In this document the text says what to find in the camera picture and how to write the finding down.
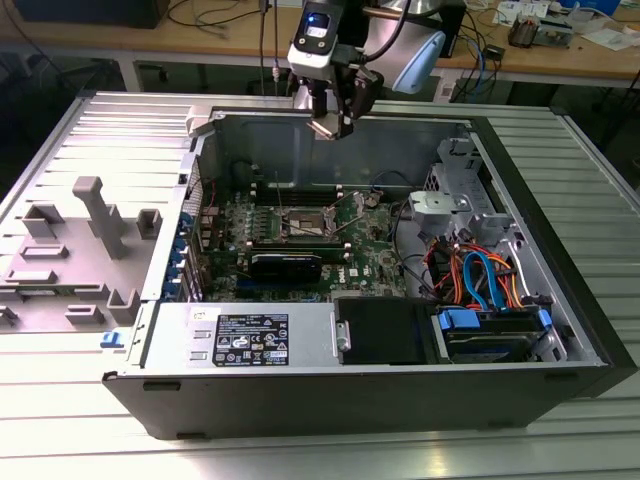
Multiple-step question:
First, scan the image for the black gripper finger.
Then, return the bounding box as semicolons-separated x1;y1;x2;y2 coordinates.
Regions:
299;78;330;121
338;69;386;139

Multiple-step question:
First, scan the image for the silver square CPU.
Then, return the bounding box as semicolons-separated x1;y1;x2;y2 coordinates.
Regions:
308;114;346;143

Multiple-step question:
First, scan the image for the metal socket cover frame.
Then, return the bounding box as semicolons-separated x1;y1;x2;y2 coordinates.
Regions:
325;191;366;235

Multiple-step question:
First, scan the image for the metal CPU socket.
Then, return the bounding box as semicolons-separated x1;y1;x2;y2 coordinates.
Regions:
277;203;344;240

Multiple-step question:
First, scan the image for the black upright box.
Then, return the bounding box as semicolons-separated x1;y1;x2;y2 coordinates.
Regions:
433;0;469;60

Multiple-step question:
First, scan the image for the silver metal drive cage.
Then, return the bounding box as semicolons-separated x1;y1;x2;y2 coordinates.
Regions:
407;134;526;251

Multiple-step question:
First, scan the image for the light grey case latch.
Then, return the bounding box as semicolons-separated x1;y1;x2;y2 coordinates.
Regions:
183;106;221;140

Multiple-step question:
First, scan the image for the green motherboard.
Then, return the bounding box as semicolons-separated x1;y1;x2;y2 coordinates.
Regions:
197;185;429;305

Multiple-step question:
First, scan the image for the copper coil part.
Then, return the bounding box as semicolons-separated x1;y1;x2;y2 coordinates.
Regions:
508;13;540;50

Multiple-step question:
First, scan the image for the black graphics card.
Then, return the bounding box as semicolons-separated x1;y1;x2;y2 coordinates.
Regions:
248;251;325;287

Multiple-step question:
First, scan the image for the wooden workbench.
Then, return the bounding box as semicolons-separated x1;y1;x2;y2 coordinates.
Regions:
0;0;640;94

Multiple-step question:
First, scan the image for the grey metal device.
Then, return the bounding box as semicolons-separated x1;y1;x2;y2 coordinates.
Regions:
537;14;574;50

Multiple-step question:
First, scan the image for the silver power supply unit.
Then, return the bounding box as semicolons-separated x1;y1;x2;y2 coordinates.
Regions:
142;301;352;370

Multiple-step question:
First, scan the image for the black flat device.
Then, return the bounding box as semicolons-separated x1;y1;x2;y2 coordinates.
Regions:
13;0;169;30

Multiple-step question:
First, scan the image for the white paper sheet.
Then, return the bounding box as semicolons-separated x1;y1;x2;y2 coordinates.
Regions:
579;27;640;52

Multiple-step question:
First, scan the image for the hard disk in blue carrier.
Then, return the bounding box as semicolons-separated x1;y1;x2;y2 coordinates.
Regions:
432;305;554;365

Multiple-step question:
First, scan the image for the black open PC case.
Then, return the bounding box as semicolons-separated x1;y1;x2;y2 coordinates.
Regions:
101;91;640;442

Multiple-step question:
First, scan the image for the grey plastic parts rack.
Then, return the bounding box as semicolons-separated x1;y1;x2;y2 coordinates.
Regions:
0;175;166;334

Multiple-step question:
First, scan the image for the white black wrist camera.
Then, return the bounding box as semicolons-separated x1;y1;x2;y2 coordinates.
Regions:
287;0;335;81

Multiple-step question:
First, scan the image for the silver metal bracket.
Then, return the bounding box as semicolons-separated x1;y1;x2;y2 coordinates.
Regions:
407;190;475;227

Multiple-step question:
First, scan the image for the blue flat data wire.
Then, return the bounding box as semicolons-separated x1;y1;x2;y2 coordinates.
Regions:
482;254;507;312
462;251;489;310

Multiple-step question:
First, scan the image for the orange power wire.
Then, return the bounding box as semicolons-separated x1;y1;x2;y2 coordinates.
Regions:
487;252;529;307

